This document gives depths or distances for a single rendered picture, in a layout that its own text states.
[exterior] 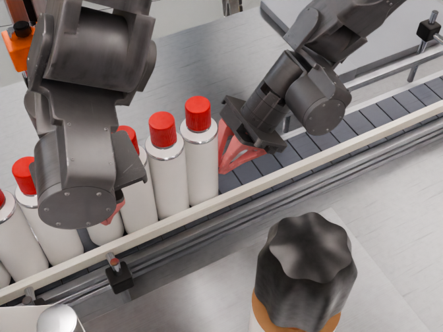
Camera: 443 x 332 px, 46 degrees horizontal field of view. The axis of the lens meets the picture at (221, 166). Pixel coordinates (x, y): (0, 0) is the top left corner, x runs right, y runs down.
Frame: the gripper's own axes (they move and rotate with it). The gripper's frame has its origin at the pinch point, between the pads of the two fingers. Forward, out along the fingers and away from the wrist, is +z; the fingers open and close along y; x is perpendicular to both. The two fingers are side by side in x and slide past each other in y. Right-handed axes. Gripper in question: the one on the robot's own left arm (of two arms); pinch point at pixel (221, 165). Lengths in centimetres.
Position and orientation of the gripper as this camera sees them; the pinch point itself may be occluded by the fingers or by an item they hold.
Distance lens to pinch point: 79.5
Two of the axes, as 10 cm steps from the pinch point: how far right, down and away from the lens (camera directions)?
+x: 6.8, 1.1, 7.2
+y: 4.8, 6.8, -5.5
